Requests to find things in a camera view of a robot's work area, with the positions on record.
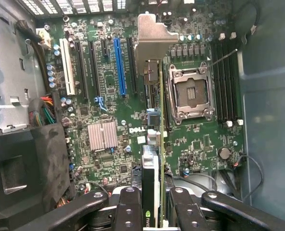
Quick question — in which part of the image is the silver finned heat sink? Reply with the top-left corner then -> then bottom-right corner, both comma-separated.
87,121 -> 119,152

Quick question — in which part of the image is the coloured power wire bundle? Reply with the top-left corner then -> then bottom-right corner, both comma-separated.
28,96 -> 57,128

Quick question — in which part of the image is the white cable tie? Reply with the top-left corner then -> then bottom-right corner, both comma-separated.
209,48 -> 238,68

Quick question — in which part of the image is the black plastic fan shroud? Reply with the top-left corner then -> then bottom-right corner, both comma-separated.
0,122 -> 77,231

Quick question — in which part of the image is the black RAM slot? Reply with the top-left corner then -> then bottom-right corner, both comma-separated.
211,39 -> 220,122
231,36 -> 242,125
225,38 -> 233,123
218,39 -> 226,123

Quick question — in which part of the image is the white power connector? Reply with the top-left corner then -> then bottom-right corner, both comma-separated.
36,28 -> 52,49

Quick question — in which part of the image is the metal CPU socket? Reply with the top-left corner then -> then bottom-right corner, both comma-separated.
168,61 -> 217,121

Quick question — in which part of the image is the open black PC case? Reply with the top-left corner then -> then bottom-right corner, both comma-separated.
0,0 -> 285,231

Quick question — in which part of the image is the thin black wire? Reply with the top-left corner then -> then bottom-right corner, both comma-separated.
233,154 -> 264,201

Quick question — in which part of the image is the blue expansion slot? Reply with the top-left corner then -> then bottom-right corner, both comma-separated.
113,38 -> 128,99

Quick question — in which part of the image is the long black expansion slot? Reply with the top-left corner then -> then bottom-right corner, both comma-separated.
87,40 -> 102,97
74,40 -> 90,100
126,37 -> 139,95

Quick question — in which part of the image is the green Dell motherboard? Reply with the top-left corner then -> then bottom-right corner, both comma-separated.
35,0 -> 246,193

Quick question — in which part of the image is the white expansion slot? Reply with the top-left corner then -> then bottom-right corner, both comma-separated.
59,38 -> 76,96

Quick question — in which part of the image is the black braided power cable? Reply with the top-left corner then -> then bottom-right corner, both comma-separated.
14,20 -> 52,95

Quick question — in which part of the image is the short black expansion slot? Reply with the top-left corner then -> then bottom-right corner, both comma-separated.
100,39 -> 109,58

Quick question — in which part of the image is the round coin battery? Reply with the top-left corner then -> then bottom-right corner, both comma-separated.
219,147 -> 231,160

